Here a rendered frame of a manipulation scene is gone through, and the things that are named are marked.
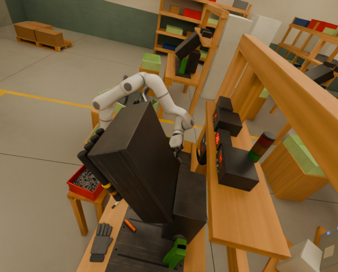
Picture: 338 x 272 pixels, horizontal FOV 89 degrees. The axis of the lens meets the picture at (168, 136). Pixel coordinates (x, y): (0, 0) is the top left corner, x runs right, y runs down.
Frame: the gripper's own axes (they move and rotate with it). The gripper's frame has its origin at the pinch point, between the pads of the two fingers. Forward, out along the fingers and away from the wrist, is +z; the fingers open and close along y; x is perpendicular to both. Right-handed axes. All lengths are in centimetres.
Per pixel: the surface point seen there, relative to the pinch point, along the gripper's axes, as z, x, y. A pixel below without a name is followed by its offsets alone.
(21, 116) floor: -82, -69, -282
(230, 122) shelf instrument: -7.7, -10.4, 42.6
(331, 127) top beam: 24, -39, 75
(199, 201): 28.9, 4.3, 19.1
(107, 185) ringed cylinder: 34, -41, 1
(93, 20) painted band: -614, -71, -453
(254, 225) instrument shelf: 41, -14, 51
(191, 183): 19.2, 3.2, 13.5
